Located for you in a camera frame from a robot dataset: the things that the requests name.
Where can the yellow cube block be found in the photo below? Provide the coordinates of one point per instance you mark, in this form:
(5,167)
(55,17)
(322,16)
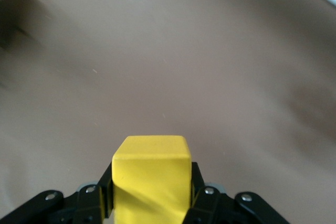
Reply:
(152,176)

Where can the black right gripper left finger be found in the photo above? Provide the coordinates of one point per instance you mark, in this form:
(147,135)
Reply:
(86,205)

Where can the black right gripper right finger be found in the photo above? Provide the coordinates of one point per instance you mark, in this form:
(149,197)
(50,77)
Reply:
(210,205)

